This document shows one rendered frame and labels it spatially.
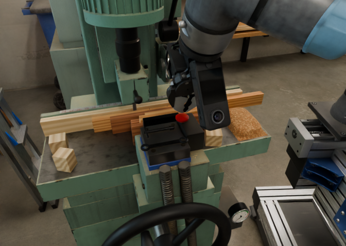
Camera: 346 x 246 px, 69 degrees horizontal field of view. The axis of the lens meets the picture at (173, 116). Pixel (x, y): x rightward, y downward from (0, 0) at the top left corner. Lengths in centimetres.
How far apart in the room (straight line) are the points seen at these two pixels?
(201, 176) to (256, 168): 140
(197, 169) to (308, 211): 106
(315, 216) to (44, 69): 279
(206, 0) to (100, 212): 59
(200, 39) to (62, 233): 147
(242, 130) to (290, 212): 85
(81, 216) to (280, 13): 64
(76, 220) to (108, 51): 46
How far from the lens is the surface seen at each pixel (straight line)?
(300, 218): 149
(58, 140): 68
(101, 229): 80
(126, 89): 63
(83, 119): 73
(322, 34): 31
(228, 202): 91
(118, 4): 53
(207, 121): 39
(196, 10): 32
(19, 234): 177
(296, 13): 30
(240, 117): 73
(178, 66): 43
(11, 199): 196
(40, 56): 308
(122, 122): 70
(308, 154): 105
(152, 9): 56
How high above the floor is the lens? 134
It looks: 35 degrees down
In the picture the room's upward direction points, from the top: straight up
